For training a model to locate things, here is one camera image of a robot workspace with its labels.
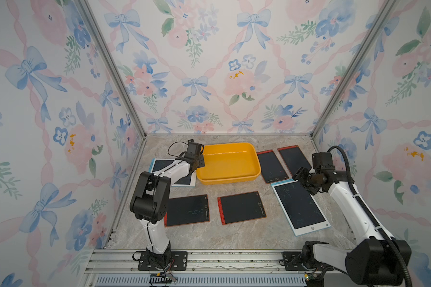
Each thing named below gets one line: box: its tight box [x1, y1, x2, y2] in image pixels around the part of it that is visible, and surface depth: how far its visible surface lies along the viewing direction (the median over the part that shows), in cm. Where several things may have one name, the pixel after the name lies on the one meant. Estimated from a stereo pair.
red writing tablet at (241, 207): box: [217, 190, 267, 226], surface depth 91 cm
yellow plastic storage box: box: [196, 142, 261, 186], surface depth 108 cm
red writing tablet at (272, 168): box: [256, 149, 290, 185], surface depth 106 cm
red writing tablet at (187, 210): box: [164, 194, 211, 228], surface depth 90 cm
